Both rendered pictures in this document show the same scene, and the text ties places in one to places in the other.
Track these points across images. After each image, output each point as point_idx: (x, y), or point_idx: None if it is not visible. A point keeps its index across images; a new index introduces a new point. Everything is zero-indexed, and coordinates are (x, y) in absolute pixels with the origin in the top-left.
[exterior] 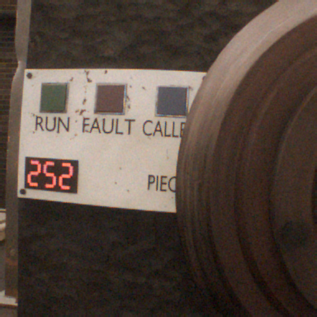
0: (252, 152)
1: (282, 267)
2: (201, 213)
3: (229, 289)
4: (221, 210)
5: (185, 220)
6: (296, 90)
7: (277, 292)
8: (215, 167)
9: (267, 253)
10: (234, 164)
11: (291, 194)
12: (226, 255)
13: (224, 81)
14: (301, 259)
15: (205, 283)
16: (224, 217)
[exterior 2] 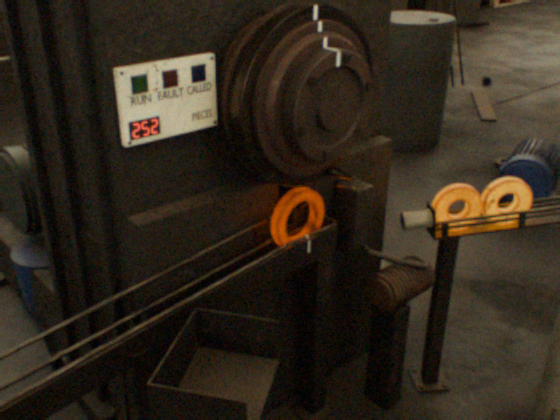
0: (275, 103)
1: (287, 143)
2: (250, 130)
3: (262, 157)
4: (261, 127)
5: (245, 134)
6: (288, 74)
7: (286, 153)
8: (258, 111)
9: (282, 140)
10: (264, 108)
11: (299, 118)
12: (264, 144)
13: (255, 73)
14: (303, 140)
15: (254, 158)
16: (262, 130)
